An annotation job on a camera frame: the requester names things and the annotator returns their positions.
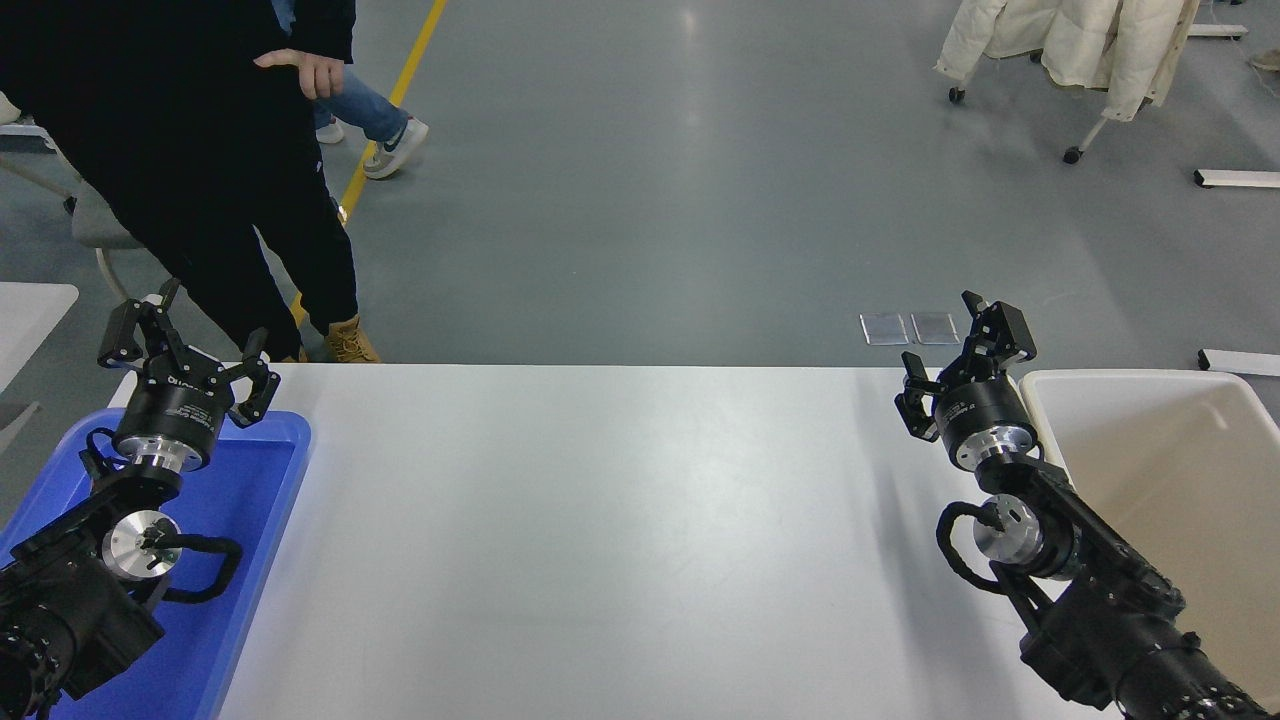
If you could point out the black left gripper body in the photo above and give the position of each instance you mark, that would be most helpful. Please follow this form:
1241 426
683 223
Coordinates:
175 410

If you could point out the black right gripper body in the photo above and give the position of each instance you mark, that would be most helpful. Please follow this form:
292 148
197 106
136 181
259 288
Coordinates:
980 415

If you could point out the person's hand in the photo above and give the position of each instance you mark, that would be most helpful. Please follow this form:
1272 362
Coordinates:
318 75

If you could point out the metal floor plate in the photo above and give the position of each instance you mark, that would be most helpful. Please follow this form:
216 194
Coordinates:
884 329
934 328

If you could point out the blue plastic tray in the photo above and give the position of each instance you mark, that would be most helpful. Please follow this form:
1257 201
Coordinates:
250 480

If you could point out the small white side table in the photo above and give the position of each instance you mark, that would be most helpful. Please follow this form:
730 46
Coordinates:
30 320

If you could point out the large pale plastic bin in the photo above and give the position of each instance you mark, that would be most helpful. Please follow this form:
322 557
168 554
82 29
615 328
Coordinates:
1180 470

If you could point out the white floor bar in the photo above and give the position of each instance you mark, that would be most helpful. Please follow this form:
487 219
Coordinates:
1215 31
1240 178
1240 362

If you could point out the cream padded coat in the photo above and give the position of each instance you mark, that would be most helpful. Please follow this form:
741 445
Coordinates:
1080 40

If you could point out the grey chair with white frame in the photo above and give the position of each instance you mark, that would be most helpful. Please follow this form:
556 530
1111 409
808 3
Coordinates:
100 225

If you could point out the white wheeled frame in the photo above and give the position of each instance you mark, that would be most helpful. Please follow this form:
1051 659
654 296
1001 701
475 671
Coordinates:
1088 136

